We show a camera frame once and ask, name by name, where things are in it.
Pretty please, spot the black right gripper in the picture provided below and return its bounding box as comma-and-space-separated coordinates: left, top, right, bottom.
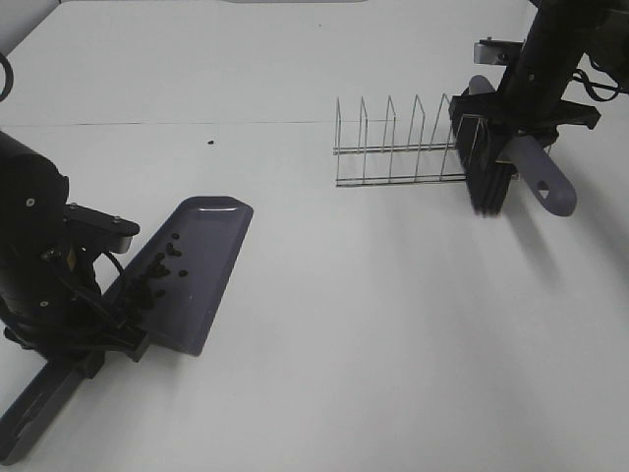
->
449, 89, 600, 148

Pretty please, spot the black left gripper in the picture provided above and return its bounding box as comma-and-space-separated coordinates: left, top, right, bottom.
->
4, 289, 148, 365

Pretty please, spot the coffee bean pile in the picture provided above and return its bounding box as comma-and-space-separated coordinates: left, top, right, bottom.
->
117, 233, 191, 314

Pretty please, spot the grey plastic dustpan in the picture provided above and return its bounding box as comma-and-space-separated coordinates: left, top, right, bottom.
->
1, 197, 254, 466

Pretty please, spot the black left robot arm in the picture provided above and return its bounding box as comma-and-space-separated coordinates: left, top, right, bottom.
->
1, 134, 149, 362

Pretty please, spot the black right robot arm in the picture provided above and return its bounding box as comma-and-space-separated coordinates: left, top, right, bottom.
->
449, 1, 628, 147

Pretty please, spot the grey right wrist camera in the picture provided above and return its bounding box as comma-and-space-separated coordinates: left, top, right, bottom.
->
473, 37, 524, 66

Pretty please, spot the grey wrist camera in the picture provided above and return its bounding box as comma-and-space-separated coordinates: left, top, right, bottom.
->
63, 203, 141, 254
473, 37, 524, 66

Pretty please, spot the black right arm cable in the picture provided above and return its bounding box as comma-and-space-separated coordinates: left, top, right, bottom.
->
572, 53, 629, 103

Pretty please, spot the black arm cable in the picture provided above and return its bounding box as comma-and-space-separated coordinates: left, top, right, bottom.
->
572, 53, 629, 103
0, 52, 15, 104

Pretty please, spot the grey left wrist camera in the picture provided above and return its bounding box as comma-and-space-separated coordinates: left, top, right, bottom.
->
63, 203, 141, 254

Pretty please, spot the metal wire rack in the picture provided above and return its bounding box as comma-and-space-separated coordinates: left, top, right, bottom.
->
331, 93, 484, 188

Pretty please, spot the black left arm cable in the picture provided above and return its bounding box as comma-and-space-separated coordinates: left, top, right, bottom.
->
0, 52, 15, 104

